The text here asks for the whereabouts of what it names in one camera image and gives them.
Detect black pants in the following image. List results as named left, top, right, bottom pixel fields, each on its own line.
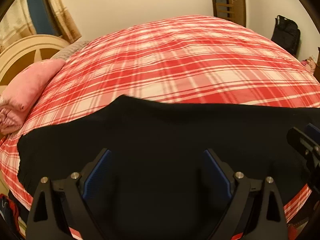
left=17, top=95, right=319, bottom=239

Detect black bag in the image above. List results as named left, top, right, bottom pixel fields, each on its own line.
left=271, top=15, right=300, bottom=56

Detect pink pillow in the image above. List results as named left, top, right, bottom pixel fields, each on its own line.
left=1, top=59, right=66, bottom=135

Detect red plaid bed cover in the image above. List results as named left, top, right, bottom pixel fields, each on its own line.
left=1, top=16, right=319, bottom=209

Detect grey pillow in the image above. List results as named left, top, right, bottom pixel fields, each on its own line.
left=51, top=41, right=89, bottom=61

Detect cream wooden headboard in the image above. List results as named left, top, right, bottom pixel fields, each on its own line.
left=1, top=34, right=70, bottom=92

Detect brown wooden door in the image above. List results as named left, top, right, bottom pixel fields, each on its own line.
left=212, top=0, right=246, bottom=27

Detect blue window pane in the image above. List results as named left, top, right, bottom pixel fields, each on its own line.
left=27, top=0, right=57, bottom=36

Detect beige patterned curtain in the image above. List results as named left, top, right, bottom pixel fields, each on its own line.
left=1, top=0, right=81, bottom=51

